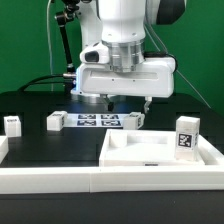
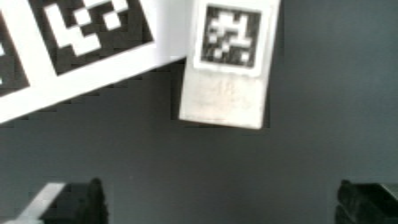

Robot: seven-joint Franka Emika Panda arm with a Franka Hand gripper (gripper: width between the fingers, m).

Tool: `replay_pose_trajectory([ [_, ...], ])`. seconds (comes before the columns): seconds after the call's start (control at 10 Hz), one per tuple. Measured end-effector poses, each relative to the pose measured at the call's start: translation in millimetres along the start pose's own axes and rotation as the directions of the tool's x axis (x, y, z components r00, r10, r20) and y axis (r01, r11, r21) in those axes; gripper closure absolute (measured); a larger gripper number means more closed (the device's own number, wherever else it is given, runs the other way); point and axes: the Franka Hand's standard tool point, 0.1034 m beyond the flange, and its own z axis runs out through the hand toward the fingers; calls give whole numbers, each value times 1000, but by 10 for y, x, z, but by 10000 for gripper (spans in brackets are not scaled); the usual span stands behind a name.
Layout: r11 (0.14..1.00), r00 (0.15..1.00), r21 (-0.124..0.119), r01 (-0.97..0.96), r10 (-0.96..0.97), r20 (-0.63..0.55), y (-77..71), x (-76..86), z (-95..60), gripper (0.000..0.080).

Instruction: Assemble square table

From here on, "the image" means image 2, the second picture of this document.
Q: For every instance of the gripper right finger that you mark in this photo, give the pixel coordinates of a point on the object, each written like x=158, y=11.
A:
x=367, y=203

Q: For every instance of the white table leg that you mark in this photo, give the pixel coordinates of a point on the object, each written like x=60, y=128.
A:
x=229, y=62

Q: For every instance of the AprilTag base sheet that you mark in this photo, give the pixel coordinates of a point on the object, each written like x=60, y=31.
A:
x=80, y=43

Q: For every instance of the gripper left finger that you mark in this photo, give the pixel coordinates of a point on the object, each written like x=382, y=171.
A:
x=67, y=204

